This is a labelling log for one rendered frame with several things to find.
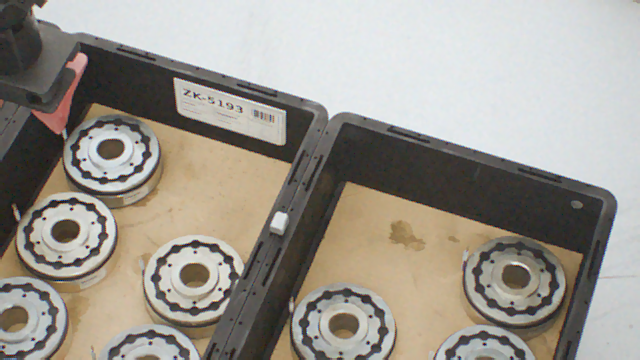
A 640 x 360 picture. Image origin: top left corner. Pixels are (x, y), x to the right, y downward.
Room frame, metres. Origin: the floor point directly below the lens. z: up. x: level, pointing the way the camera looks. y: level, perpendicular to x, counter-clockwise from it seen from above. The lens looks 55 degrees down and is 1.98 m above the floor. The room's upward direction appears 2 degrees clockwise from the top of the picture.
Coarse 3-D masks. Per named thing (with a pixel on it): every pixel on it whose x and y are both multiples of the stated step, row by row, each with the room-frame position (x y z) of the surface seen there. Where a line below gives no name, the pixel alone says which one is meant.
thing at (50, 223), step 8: (56, 216) 0.71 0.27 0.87; (64, 216) 0.71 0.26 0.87; (72, 216) 0.71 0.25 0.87; (80, 216) 0.71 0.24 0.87; (48, 224) 0.70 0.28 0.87; (56, 224) 0.71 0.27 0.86; (80, 224) 0.71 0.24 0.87; (88, 224) 0.71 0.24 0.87; (48, 232) 0.69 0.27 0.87; (80, 232) 0.70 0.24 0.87; (88, 232) 0.70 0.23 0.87; (48, 240) 0.68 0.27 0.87; (80, 240) 0.69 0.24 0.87; (56, 248) 0.68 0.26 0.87; (64, 248) 0.68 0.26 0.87; (72, 248) 0.68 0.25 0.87
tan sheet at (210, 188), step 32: (160, 128) 0.86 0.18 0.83; (192, 160) 0.82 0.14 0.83; (224, 160) 0.82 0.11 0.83; (256, 160) 0.82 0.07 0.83; (64, 192) 0.77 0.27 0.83; (160, 192) 0.77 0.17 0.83; (192, 192) 0.77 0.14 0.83; (224, 192) 0.78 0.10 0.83; (256, 192) 0.78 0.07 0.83; (128, 224) 0.73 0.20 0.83; (160, 224) 0.73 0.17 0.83; (192, 224) 0.73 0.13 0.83; (224, 224) 0.74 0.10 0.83; (256, 224) 0.74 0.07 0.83; (128, 256) 0.69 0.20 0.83; (96, 288) 0.65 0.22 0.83; (128, 288) 0.65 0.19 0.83; (96, 320) 0.62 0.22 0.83; (128, 320) 0.62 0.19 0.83; (96, 352) 0.58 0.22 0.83
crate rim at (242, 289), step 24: (96, 48) 0.89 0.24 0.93; (120, 48) 0.89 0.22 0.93; (168, 72) 0.86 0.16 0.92; (192, 72) 0.86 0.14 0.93; (216, 72) 0.86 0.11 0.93; (264, 96) 0.83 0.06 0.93; (288, 96) 0.83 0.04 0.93; (24, 120) 0.79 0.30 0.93; (0, 144) 0.76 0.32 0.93; (312, 144) 0.77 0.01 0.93; (288, 192) 0.71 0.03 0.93; (264, 240) 0.65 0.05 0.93; (240, 288) 0.60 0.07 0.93; (240, 312) 0.58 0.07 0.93; (216, 336) 0.55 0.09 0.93
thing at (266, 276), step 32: (384, 128) 0.79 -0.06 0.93; (320, 160) 0.76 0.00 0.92; (480, 160) 0.76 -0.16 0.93; (576, 192) 0.72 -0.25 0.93; (608, 192) 0.72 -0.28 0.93; (288, 224) 0.67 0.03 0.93; (608, 224) 0.69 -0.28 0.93; (256, 288) 0.60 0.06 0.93; (576, 320) 0.58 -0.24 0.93; (224, 352) 0.53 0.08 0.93; (576, 352) 0.55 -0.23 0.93
